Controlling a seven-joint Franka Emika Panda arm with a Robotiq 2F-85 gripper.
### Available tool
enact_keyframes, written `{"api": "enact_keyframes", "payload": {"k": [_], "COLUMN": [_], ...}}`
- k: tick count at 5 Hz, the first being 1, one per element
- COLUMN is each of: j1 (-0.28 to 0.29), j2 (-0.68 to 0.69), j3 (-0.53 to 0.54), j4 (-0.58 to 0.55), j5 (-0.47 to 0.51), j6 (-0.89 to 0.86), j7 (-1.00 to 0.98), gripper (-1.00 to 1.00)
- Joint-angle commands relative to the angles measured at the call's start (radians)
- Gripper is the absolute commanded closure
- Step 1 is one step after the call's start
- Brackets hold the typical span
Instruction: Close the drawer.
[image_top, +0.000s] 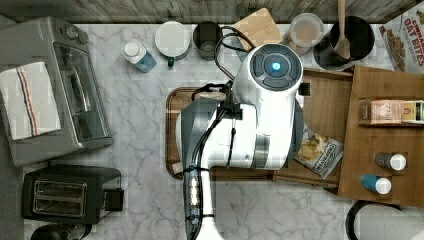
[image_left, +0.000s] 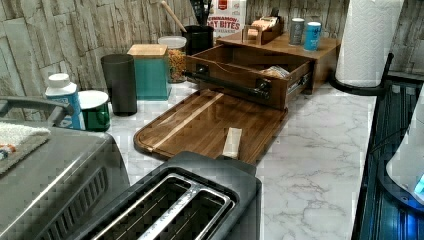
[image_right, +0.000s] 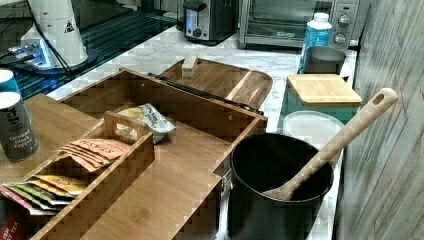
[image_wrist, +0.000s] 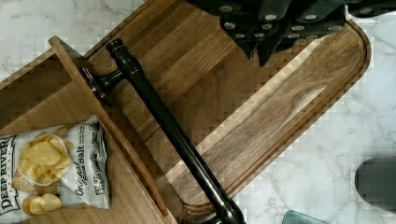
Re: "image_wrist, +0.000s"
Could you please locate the Deep River chips bag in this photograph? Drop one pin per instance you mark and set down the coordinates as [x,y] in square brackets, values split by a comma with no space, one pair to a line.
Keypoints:
[46,169]

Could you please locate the dark grey round object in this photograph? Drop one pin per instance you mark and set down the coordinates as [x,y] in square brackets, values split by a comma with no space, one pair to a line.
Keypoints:
[375,181]

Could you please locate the teal glass object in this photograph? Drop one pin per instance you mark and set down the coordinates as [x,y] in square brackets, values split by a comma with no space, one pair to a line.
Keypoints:
[294,217]

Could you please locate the wooden cutting board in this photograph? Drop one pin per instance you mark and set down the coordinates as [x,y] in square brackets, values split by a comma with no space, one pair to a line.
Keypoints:
[239,116]

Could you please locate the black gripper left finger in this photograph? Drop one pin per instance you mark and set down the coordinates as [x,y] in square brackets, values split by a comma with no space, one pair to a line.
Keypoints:
[255,25]

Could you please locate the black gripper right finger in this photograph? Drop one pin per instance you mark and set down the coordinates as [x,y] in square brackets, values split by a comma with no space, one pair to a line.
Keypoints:
[294,19]

